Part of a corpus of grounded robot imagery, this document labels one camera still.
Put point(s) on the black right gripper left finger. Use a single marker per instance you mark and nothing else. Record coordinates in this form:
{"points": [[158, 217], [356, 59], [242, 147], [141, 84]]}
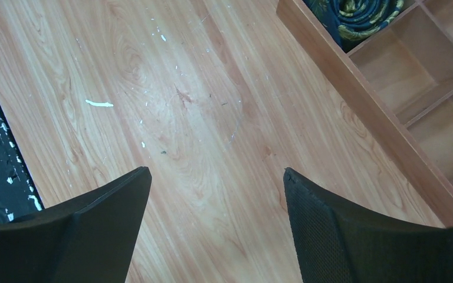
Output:
{"points": [[89, 238]]}

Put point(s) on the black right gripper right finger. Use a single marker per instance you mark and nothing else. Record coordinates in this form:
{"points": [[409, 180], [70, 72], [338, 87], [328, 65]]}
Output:
{"points": [[337, 240]]}

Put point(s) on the wooden compartment tray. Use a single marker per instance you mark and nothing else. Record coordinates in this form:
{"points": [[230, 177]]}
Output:
{"points": [[399, 82]]}

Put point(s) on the black gold rolled item front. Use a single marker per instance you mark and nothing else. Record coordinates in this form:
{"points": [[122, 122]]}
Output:
{"points": [[350, 22]]}

